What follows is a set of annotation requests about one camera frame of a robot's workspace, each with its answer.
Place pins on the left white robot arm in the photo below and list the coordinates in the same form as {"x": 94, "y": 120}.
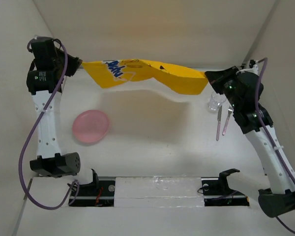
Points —
{"x": 52, "y": 159}

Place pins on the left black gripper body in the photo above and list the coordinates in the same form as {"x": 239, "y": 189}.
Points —
{"x": 60, "y": 61}

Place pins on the pink round plate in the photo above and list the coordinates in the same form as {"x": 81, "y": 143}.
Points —
{"x": 90, "y": 126}

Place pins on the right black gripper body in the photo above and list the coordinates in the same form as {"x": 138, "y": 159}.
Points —
{"x": 229, "y": 87}

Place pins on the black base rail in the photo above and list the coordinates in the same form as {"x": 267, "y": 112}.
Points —
{"x": 160, "y": 192}

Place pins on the knife with pink handle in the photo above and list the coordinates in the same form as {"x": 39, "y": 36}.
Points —
{"x": 219, "y": 115}

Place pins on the clear drinking glass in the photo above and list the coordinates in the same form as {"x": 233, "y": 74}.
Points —
{"x": 216, "y": 100}

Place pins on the fork with pink handle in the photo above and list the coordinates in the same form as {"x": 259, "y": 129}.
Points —
{"x": 230, "y": 111}

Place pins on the aluminium side rail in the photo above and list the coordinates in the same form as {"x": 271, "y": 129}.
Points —
{"x": 259, "y": 123}

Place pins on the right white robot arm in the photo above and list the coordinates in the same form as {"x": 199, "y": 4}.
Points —
{"x": 275, "y": 192}

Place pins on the yellow cartoon print cloth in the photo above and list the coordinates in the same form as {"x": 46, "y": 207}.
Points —
{"x": 180, "y": 79}

